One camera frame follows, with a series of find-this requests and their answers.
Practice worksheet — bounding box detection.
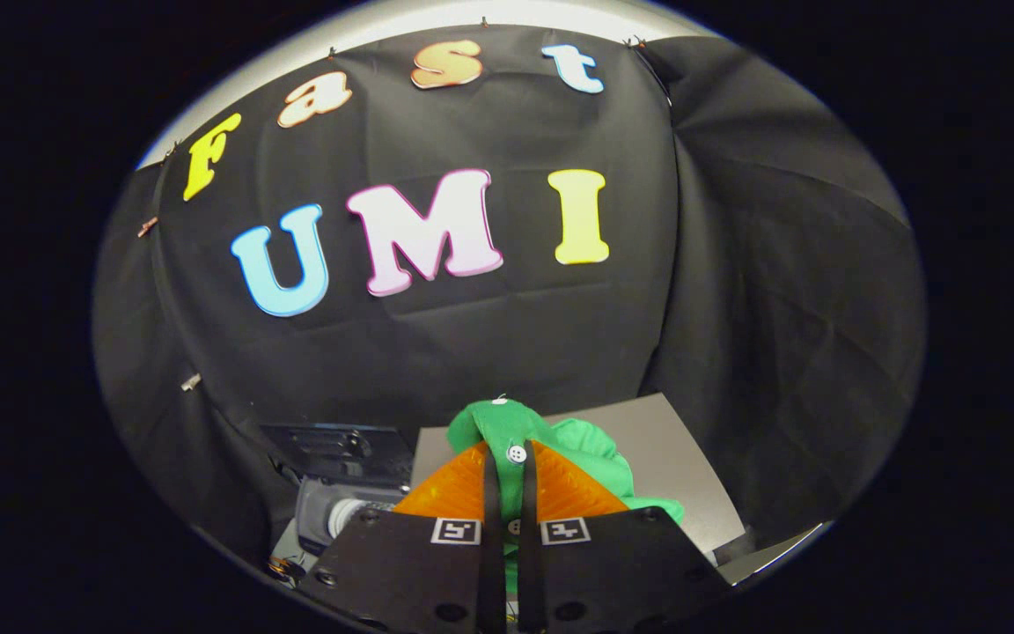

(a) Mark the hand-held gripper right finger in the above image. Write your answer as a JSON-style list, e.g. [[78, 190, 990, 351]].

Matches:
[[520, 439, 732, 634]]

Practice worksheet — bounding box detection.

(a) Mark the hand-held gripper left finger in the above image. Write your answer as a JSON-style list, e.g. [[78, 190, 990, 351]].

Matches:
[[296, 440, 506, 634]]

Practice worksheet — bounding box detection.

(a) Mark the dark grey washing machine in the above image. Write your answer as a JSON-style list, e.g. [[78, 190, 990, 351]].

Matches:
[[261, 424, 415, 586]]

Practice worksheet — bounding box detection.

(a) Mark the black backdrop cloth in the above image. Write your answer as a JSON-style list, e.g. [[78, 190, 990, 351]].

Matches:
[[93, 25, 926, 564]]

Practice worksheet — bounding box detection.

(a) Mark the grey cabinet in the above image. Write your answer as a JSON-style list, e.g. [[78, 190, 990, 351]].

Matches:
[[410, 394, 827, 586]]

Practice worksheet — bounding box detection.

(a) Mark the green polo shirt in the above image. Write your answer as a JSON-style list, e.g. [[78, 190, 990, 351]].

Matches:
[[447, 398, 686, 608]]

